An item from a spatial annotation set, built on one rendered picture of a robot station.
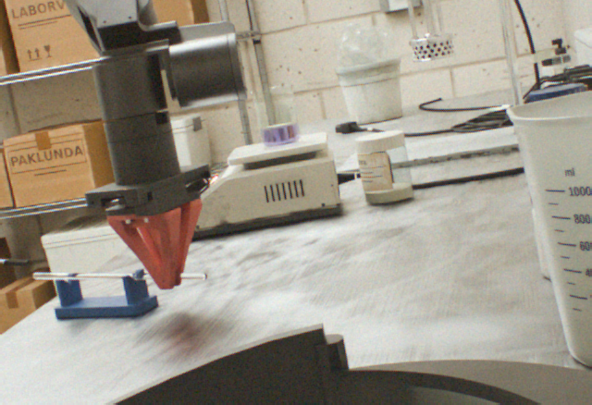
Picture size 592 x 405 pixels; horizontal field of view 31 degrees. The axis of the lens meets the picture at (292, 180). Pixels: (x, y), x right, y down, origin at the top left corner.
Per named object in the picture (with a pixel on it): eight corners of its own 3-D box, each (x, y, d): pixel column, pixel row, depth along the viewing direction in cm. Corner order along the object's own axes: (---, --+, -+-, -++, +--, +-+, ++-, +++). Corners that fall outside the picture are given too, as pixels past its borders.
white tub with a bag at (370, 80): (375, 116, 238) (358, 20, 235) (424, 111, 227) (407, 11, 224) (330, 128, 228) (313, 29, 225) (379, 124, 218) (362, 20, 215)
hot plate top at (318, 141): (227, 166, 125) (226, 159, 125) (236, 154, 137) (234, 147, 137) (327, 149, 124) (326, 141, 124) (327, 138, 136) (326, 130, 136)
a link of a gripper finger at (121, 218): (228, 272, 96) (209, 170, 95) (182, 296, 90) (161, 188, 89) (168, 274, 100) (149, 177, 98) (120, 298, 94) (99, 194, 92)
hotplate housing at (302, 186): (175, 244, 126) (162, 178, 125) (190, 224, 139) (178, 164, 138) (361, 212, 125) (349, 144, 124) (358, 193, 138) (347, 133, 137)
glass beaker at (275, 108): (258, 151, 131) (246, 86, 130) (301, 142, 132) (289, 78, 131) (264, 155, 125) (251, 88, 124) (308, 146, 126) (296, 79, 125)
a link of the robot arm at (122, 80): (94, 52, 94) (82, 54, 88) (172, 38, 94) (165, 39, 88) (110, 129, 95) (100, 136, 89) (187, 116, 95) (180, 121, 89)
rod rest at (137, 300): (54, 318, 100) (45, 281, 99) (78, 307, 103) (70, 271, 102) (138, 316, 95) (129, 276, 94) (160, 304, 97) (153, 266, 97)
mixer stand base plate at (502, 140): (337, 177, 155) (336, 170, 155) (354, 156, 175) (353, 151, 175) (547, 145, 149) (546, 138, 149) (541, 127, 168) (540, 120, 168)
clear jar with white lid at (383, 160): (385, 194, 133) (375, 131, 132) (425, 193, 129) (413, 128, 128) (355, 206, 129) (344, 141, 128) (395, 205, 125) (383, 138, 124)
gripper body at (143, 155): (215, 182, 96) (199, 101, 95) (145, 209, 87) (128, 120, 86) (157, 188, 99) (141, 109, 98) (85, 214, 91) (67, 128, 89)
